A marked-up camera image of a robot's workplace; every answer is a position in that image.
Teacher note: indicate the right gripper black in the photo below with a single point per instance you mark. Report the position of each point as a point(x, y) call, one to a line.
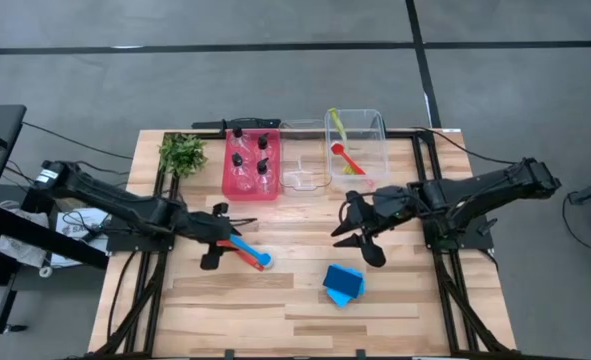
point(395, 205)

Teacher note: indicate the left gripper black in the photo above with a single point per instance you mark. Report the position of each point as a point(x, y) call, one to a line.
point(205, 227)

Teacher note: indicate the red plastic spoon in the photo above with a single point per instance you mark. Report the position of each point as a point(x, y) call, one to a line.
point(242, 259)

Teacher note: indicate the clear plastic pump bottle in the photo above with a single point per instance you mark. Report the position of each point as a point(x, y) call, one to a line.
point(236, 160)
point(237, 132)
point(262, 167)
point(262, 142)

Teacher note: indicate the red plastic kitchen utensil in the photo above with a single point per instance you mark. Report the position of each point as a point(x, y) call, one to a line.
point(336, 148)

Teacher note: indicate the lime green dish wand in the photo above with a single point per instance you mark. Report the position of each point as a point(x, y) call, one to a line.
point(337, 125)

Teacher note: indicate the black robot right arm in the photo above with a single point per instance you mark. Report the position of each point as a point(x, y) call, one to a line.
point(475, 190)

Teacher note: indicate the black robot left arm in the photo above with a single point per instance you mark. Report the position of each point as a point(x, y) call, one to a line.
point(125, 205)

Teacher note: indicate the pink plastic bin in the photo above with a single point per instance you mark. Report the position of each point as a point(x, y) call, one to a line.
point(227, 192)

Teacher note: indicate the blue sponge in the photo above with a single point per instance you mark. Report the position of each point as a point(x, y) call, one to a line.
point(362, 287)
point(339, 300)
point(343, 281)

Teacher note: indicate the large clear plastic bin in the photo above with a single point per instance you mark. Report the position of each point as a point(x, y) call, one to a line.
point(372, 150)

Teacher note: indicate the green plant in white pot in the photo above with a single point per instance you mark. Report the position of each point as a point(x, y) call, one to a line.
point(182, 155)

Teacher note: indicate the small clear organizer bin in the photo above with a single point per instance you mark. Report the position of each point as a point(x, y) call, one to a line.
point(302, 165)

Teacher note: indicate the black power strip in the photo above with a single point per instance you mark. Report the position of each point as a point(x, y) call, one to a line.
point(250, 122)

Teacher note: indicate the white paper sheet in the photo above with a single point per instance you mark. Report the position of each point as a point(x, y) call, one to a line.
point(82, 225)

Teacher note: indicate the white tape roll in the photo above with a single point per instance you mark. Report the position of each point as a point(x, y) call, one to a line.
point(45, 271)

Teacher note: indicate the white plastic bag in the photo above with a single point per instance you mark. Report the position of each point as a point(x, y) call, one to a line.
point(20, 245)

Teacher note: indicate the black aluminium rig frame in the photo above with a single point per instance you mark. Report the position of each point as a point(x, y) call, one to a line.
point(445, 292)

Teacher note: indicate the black table edge bracket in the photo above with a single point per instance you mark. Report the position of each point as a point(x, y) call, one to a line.
point(229, 353)
point(360, 353)

